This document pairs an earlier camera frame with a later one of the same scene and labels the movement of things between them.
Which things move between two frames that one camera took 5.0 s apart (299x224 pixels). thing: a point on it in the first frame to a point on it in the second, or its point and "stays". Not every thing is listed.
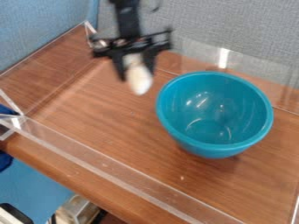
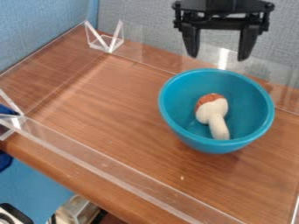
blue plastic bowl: (215, 113) stays
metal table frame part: (77, 211) stays
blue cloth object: (5, 158) stays
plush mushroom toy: (137, 73) to (211, 111)
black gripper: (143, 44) to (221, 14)
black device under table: (12, 215) stays
